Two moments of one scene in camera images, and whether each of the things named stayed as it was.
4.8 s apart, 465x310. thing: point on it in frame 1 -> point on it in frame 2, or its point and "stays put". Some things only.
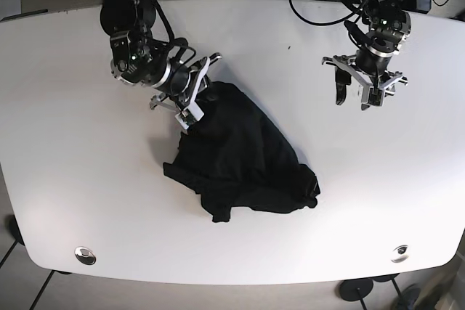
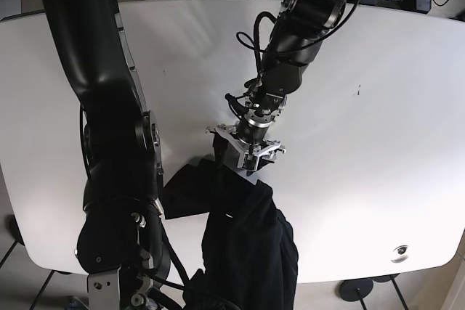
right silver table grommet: [401, 254] stays put
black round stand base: [356, 290] stays put
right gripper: [368, 69] -> [252, 155]
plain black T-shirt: [236, 157] -> [250, 250]
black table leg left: [16, 233] stays put
